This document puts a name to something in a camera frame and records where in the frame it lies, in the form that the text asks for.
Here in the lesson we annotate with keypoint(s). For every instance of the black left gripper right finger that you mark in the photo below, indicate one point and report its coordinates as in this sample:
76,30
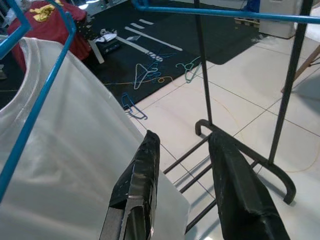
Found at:
235,190

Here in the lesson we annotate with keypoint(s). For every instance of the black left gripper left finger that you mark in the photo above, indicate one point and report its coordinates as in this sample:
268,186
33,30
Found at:
140,180

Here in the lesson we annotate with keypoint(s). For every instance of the blue plastic hanger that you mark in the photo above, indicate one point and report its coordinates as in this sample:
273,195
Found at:
225,14
53,75
15,41

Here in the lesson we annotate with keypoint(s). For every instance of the white T-shirt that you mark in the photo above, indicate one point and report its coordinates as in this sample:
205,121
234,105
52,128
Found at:
62,137

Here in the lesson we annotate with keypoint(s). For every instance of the black metal clothes rack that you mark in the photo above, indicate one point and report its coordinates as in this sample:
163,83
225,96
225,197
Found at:
205,75

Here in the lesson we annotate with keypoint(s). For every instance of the black floor mat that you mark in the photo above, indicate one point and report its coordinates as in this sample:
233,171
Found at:
225,40

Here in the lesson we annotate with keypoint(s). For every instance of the wooden pallet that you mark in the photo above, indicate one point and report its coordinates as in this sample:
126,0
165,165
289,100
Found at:
246,23

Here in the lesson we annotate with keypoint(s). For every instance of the red table cloth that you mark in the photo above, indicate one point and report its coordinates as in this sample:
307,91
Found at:
41,30

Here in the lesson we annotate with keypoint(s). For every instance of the yellow crumpled cloth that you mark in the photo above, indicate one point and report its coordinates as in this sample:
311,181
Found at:
42,12

